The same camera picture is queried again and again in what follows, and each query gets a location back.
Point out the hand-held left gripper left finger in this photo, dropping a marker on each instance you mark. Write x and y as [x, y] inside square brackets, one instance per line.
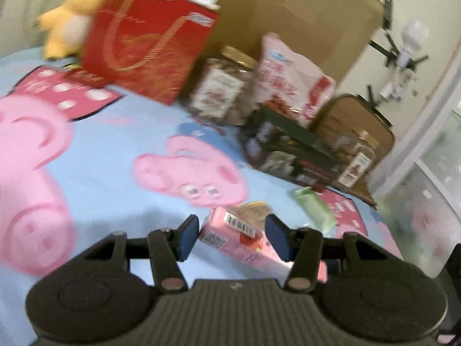
[188, 238]

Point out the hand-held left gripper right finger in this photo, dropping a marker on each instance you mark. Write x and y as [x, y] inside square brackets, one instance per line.
[278, 238]

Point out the clear seed packet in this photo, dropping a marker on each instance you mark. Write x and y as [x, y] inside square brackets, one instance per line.
[254, 209]

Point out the pink snack box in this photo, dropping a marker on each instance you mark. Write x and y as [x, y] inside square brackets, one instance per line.
[234, 239]

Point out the green snack packet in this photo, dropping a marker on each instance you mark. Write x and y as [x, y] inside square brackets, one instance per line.
[314, 207]

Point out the black printed box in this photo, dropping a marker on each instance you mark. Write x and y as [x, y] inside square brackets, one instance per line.
[288, 147]

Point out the large clear snack jar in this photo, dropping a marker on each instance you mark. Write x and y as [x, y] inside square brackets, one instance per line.
[358, 158]

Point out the printed blanket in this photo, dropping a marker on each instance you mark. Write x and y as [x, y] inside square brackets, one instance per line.
[101, 158]

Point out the clear plastic storage drawers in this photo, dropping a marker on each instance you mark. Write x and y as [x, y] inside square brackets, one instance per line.
[425, 194]

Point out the gold-lid nut jar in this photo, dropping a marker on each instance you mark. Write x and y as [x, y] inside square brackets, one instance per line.
[219, 86]

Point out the pink snack bag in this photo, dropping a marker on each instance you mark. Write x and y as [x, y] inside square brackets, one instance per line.
[288, 79]

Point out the red gift bag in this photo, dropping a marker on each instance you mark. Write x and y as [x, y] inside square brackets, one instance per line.
[144, 39]

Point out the large cardboard box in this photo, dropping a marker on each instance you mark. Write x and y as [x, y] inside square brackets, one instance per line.
[299, 10]

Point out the white light bulb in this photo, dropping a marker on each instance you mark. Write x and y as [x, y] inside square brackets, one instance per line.
[412, 39]

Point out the yellow plush toy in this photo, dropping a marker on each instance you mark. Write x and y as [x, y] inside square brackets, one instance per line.
[68, 18]

